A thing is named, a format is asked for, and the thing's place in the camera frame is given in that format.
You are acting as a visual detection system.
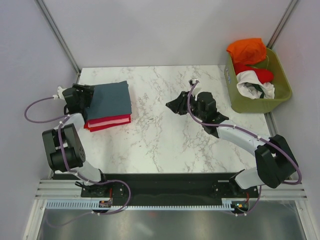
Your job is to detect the white green crumpled t shirt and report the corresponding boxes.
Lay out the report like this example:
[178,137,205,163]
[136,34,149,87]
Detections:
[236,70,275,100]

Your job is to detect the aluminium rail profile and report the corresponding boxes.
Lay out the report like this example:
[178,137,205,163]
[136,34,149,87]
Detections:
[35,180,307,201]

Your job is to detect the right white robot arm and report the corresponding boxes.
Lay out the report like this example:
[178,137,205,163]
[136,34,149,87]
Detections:
[165,91,302,197]

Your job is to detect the white slotted cable duct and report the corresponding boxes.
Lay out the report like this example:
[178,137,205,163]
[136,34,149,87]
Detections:
[45,199,249,211]

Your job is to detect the green plastic basket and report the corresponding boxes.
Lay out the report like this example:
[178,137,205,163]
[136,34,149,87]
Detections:
[224,48,292,114]

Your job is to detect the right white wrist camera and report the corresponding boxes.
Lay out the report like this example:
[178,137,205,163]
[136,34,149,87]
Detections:
[188,78,201,96]

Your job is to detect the right aluminium frame post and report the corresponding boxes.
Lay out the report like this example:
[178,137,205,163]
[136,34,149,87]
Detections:
[267,0,301,49]

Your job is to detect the red t shirt in basket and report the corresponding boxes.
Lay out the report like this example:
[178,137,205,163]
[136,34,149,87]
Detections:
[233,63,274,84]

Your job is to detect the aluminium frame post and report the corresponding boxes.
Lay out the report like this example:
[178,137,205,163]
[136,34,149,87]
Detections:
[267,0,301,49]
[34,0,81,77]

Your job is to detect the left aluminium frame post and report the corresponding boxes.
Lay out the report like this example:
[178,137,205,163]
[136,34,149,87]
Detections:
[34,0,81,77]

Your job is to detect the orange t shirt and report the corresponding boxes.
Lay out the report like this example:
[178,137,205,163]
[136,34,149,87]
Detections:
[226,38,267,65]

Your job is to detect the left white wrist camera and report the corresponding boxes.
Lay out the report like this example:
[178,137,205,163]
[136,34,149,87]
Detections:
[52,86,66,100]

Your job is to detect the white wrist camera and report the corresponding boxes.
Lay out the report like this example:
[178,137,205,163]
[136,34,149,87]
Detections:
[52,86,66,100]
[188,78,201,96]

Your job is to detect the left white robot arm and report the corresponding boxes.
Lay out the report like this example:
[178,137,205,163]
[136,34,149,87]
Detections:
[42,84,110,197]

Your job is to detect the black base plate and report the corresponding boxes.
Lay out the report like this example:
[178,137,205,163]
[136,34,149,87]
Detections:
[77,173,258,207]

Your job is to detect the red t shirt stack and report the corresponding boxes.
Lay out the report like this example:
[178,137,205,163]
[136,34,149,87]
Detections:
[83,114,131,132]

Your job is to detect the blue grey t shirt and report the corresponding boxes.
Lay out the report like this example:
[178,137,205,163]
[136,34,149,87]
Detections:
[86,81,132,121]

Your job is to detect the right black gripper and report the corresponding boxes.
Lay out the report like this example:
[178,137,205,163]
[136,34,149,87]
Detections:
[165,91,206,121]

